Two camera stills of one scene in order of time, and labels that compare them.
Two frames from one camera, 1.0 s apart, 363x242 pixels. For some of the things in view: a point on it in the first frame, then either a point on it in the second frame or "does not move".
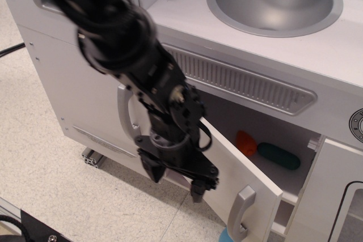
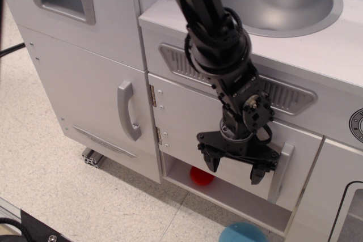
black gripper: [177, 150] -> [214, 145]
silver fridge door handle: [124, 94] does not move
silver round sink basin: [274, 3] does not move
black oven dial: [355, 124] does not move
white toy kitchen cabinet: [274, 58] does not move
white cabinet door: [263, 221] -> [184, 110]
